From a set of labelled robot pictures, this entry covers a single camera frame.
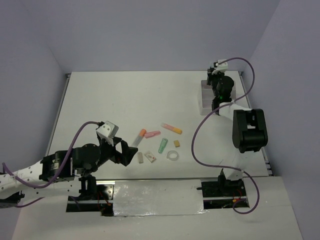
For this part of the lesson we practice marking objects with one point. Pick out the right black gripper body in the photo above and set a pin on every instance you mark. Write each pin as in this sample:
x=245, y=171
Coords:
x=214, y=79

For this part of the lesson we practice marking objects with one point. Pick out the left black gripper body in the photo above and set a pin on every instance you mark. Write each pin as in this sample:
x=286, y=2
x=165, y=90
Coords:
x=109, y=152

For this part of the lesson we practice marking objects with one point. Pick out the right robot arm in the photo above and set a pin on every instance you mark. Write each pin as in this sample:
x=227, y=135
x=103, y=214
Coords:
x=249, y=132

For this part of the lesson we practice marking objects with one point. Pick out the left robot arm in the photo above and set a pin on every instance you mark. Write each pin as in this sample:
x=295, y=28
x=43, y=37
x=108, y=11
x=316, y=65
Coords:
x=64, y=173

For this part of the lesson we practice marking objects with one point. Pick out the orange capped clear tube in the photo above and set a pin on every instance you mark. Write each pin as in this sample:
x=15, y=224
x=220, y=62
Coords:
x=139, y=138

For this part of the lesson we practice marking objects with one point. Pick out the left white compartment container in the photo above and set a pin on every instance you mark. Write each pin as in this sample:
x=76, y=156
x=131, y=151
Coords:
x=205, y=98

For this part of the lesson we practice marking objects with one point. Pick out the white compartment container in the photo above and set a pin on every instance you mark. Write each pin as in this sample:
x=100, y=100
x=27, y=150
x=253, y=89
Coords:
x=205, y=98
x=225, y=91

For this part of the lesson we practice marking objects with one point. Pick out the right white compartment container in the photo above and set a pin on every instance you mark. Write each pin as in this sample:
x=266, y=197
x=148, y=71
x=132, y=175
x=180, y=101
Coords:
x=225, y=91

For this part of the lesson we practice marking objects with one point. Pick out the green stapler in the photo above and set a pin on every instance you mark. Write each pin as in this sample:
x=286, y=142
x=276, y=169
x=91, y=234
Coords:
x=162, y=145

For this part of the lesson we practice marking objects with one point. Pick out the clear tape roll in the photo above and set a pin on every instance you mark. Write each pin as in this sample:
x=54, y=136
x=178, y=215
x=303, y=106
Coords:
x=172, y=155

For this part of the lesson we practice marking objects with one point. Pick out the pink yellow highlighter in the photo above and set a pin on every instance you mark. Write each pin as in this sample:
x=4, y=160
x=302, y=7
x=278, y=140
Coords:
x=171, y=128

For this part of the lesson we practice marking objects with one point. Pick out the yellow eraser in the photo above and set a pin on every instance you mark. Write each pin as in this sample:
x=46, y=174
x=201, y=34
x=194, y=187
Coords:
x=176, y=143

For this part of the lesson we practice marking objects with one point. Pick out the silver foil covered plate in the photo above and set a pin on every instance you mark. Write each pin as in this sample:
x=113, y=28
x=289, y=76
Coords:
x=157, y=198

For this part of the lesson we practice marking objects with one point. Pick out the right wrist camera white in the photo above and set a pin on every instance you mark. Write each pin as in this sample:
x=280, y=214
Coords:
x=220, y=65

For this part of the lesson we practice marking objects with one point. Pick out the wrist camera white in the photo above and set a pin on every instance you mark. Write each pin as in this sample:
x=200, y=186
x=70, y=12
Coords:
x=220, y=65
x=107, y=131

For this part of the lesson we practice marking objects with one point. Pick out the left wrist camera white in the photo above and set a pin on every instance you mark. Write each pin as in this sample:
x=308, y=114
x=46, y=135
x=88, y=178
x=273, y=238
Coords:
x=107, y=131

